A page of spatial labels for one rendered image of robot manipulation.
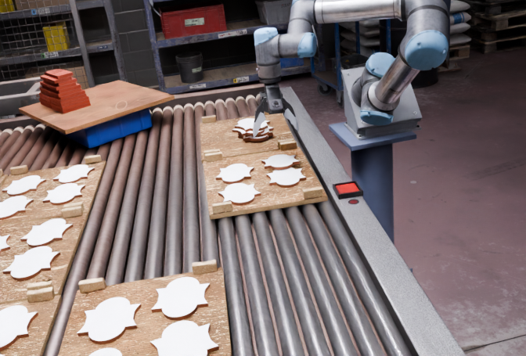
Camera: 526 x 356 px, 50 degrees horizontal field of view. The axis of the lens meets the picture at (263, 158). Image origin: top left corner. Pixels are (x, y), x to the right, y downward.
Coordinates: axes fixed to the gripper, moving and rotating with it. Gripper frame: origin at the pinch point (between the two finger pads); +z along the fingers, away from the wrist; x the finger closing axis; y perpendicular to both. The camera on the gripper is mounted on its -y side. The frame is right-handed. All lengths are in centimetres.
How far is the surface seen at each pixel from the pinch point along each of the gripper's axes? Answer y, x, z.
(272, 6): 431, -56, 20
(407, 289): -77, -17, 11
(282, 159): -3.6, -1.0, 7.3
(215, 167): 2.1, 21.8, 9.1
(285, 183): -21.1, 1.1, 7.9
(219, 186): -13.9, 21.3, 9.1
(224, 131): 36.1, 16.8, 9.0
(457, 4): 430, -260, 42
